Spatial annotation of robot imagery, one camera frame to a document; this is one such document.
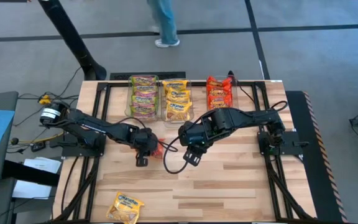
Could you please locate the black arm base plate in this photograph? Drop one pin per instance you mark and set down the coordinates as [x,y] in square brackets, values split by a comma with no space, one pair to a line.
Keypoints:
[291,149]
[70,151]

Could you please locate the small black device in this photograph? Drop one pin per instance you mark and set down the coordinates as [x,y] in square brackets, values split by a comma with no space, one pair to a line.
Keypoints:
[232,76]

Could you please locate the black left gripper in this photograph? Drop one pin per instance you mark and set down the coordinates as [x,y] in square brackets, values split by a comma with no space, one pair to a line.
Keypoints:
[143,140]

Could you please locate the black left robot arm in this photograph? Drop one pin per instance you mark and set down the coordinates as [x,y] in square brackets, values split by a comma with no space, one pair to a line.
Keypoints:
[89,126]

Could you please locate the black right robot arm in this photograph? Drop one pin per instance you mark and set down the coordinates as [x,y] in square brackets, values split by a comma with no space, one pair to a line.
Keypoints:
[244,118]

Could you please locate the tall black cylinder stand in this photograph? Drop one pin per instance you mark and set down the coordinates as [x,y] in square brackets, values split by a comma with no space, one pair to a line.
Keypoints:
[73,40]

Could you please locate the black aluminium table frame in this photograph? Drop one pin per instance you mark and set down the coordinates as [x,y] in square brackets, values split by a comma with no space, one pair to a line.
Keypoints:
[272,169]

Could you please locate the yellow plug connector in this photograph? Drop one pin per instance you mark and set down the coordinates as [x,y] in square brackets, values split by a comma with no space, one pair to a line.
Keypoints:
[44,99]

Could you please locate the black desk bar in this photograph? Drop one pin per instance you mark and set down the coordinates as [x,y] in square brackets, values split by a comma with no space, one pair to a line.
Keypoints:
[30,174]

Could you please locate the person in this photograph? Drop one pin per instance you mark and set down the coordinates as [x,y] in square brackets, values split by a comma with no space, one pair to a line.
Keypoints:
[166,18]

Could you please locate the black power brick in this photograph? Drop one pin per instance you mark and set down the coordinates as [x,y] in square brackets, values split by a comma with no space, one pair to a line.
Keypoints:
[38,146]

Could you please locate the black hazard-striped floor mat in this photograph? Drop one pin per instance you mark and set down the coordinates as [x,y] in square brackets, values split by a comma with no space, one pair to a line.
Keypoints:
[315,155]

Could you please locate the yellow creamy chicken ramen pack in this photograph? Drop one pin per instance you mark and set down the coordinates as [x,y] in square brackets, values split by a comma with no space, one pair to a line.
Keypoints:
[179,112]
[179,97]
[125,208]
[175,85]

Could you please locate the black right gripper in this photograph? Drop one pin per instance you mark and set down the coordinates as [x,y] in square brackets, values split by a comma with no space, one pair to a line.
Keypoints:
[194,137]

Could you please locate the small black round plug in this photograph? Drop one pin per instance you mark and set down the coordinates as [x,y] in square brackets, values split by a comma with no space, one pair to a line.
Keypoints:
[15,141]

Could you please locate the white paper sheet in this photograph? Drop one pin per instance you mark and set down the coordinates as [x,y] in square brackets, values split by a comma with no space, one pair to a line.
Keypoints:
[30,189]
[42,165]

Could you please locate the clear plastic bin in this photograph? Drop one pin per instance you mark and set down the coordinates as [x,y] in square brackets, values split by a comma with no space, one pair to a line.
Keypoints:
[235,93]
[163,116]
[127,93]

